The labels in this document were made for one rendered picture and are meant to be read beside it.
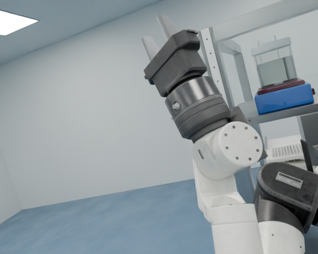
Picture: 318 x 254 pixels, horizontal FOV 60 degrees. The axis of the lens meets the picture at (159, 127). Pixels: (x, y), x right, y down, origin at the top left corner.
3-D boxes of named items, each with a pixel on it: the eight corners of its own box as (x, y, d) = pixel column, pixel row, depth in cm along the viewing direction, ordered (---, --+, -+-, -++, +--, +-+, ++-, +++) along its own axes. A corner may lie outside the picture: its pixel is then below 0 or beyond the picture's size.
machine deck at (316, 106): (332, 111, 97) (330, 100, 97) (226, 133, 112) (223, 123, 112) (308, 93, 154) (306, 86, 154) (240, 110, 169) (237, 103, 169)
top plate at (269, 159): (312, 156, 156) (311, 153, 156) (266, 163, 166) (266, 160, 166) (307, 145, 178) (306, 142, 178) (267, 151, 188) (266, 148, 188)
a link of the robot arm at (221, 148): (169, 130, 48) (199, 190, 45) (187, 102, 38) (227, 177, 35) (221, 110, 52) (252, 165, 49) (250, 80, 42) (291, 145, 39)
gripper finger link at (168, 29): (166, 18, 50) (181, 46, 48) (153, 16, 48) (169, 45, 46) (171, 12, 49) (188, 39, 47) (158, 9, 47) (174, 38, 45)
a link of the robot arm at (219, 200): (189, 146, 49) (199, 227, 44) (208, 128, 41) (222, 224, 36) (223, 146, 51) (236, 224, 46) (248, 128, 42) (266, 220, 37)
